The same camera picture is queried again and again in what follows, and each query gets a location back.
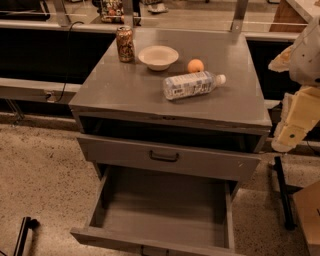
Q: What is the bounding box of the grey open bottom drawer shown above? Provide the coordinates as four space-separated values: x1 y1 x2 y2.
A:
71 167 240 256

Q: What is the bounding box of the black power cable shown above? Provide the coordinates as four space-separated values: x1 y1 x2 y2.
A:
54 20 86 104

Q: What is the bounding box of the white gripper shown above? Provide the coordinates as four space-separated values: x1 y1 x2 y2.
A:
268 16 320 153

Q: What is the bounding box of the grey drawer cabinet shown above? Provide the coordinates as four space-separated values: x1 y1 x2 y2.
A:
70 28 271 191

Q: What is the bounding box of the clear plastic water bottle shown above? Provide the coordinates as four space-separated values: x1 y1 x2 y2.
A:
163 71 226 101

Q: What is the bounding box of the white ceramic bowl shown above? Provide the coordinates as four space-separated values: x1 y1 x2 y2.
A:
138 45 179 71

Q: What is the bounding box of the grey middle drawer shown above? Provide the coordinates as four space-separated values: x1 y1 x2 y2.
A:
77 134 260 181

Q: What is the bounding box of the black drawer handle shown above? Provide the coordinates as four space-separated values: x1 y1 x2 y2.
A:
149 150 179 163

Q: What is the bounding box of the patterned drink can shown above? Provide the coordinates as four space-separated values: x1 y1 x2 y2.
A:
116 26 135 62

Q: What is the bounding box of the orange fruit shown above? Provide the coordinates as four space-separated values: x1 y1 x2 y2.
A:
187 59 204 73

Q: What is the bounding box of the black metal stand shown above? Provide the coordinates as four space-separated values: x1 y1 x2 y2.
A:
13 216 39 256

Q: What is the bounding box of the black metal leg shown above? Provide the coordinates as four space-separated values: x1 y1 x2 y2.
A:
274 156 296 231

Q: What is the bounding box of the brown cardboard box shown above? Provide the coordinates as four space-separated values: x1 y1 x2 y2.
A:
293 181 320 256

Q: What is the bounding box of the colourful snack packet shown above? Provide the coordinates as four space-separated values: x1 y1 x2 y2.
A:
101 0 124 24

